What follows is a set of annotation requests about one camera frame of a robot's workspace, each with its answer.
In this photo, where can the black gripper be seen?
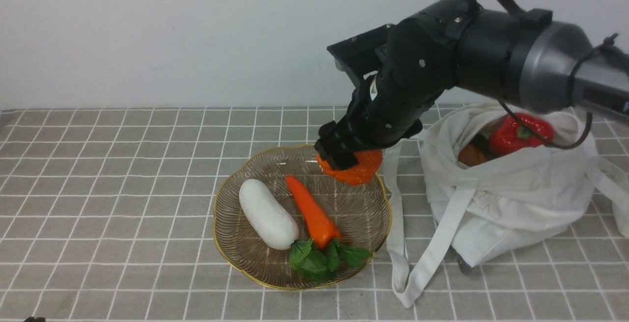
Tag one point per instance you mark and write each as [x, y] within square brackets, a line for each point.
[387, 106]

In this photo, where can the orange round vegetable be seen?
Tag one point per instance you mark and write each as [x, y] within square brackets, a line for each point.
[363, 172]

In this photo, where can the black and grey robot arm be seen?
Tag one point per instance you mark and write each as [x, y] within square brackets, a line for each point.
[527, 60]

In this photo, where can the brown vegetable in bag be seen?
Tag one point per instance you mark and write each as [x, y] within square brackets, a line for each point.
[476, 152]

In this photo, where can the white cloth bag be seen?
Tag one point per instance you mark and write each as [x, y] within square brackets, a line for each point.
[498, 206]

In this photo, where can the ribbed glass plate gold rim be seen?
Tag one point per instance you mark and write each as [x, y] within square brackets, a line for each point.
[362, 214]

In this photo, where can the white radish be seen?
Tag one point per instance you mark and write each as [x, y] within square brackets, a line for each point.
[270, 220]

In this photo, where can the orange carrot with green leaves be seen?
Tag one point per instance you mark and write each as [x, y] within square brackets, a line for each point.
[319, 257]

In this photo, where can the red bell pepper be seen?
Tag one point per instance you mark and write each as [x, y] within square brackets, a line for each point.
[510, 136]

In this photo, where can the grey checked tablecloth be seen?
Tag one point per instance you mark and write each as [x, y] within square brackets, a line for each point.
[106, 216]

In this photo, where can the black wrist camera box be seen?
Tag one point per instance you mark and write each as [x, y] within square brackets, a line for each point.
[362, 54]

